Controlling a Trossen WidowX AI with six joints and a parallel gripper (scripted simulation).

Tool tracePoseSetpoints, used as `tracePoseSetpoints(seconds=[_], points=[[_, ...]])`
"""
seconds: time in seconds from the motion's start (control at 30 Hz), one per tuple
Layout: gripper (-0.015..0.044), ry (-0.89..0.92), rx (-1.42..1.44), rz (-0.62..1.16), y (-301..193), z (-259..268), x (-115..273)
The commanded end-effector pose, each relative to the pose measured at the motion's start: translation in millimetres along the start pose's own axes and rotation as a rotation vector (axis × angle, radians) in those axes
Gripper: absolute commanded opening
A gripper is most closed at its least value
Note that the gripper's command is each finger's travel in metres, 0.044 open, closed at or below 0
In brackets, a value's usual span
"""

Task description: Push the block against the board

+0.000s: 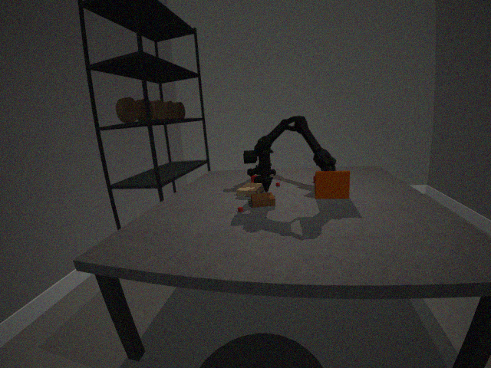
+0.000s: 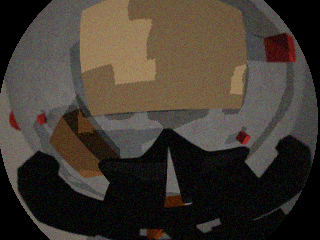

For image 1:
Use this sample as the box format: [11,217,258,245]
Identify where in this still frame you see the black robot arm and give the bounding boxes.
[243,116,337,177]

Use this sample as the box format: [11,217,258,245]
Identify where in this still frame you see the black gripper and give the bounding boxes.
[254,162,276,192]

